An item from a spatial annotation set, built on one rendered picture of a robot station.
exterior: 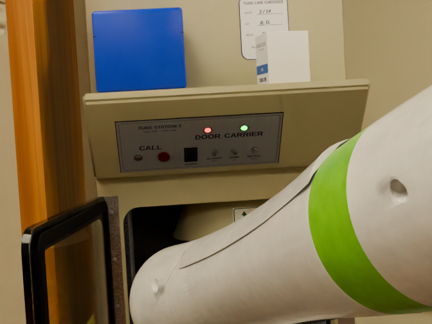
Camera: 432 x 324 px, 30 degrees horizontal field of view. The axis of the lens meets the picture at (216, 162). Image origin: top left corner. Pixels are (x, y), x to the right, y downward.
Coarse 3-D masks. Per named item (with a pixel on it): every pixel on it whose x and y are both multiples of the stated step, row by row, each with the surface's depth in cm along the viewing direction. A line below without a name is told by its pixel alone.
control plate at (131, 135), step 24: (144, 120) 91; (168, 120) 91; (192, 120) 91; (216, 120) 92; (240, 120) 92; (264, 120) 92; (120, 144) 93; (144, 144) 93; (168, 144) 94; (192, 144) 94; (216, 144) 95; (240, 144) 95; (264, 144) 95; (120, 168) 96; (144, 168) 97; (168, 168) 97
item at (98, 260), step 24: (24, 240) 68; (72, 240) 82; (96, 240) 92; (24, 264) 68; (48, 264) 73; (72, 264) 81; (96, 264) 92; (24, 288) 68; (48, 288) 73; (72, 288) 81; (96, 288) 91; (72, 312) 80; (96, 312) 90
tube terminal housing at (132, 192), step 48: (96, 0) 99; (144, 0) 99; (192, 0) 100; (288, 0) 101; (336, 0) 101; (192, 48) 100; (240, 48) 100; (336, 48) 101; (144, 192) 100; (192, 192) 101; (240, 192) 101
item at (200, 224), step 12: (192, 204) 108; (204, 204) 106; (216, 204) 105; (228, 204) 104; (240, 204) 104; (252, 204) 105; (180, 216) 110; (192, 216) 107; (204, 216) 105; (216, 216) 104; (228, 216) 104; (240, 216) 104; (180, 228) 108; (192, 228) 106; (204, 228) 105; (216, 228) 104
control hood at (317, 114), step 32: (96, 96) 88; (128, 96) 88; (160, 96) 89; (192, 96) 89; (224, 96) 89; (256, 96) 90; (288, 96) 90; (320, 96) 91; (352, 96) 91; (96, 128) 91; (288, 128) 94; (320, 128) 94; (352, 128) 95; (96, 160) 95; (288, 160) 98
